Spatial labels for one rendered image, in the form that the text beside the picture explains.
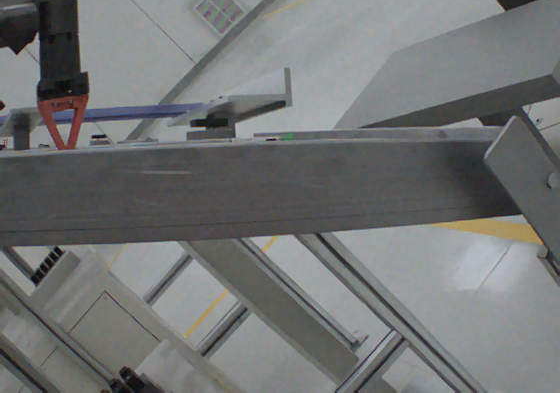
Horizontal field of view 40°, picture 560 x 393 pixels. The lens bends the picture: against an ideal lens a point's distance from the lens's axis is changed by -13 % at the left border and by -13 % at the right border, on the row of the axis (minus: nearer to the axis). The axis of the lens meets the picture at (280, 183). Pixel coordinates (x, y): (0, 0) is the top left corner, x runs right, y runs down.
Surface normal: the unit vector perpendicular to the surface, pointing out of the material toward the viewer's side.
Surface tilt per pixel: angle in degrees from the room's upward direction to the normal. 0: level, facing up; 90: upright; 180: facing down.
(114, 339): 90
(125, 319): 90
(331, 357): 90
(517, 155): 90
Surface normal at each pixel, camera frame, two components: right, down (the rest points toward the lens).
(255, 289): 0.41, -0.05
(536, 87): -0.58, 0.72
